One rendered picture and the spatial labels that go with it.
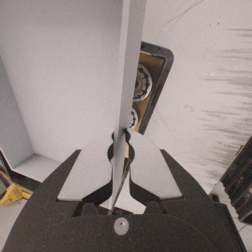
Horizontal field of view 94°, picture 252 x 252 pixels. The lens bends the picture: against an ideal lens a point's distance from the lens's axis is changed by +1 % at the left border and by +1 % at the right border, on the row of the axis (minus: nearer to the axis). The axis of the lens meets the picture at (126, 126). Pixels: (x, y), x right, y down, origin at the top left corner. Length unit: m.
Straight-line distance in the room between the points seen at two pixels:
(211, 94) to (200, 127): 0.14
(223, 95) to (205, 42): 0.19
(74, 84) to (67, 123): 0.06
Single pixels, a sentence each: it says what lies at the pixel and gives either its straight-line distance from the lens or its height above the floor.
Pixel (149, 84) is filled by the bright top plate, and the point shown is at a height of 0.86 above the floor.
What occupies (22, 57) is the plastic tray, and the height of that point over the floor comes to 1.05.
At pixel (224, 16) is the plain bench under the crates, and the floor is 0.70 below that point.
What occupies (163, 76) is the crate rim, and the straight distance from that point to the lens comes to 0.26.
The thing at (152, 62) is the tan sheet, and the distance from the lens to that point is 0.36.
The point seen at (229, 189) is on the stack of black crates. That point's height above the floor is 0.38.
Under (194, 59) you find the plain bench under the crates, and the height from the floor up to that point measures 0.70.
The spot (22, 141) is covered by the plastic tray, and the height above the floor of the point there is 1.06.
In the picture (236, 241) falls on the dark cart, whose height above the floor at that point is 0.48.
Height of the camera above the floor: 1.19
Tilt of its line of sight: 59 degrees down
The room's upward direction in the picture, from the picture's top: 151 degrees counter-clockwise
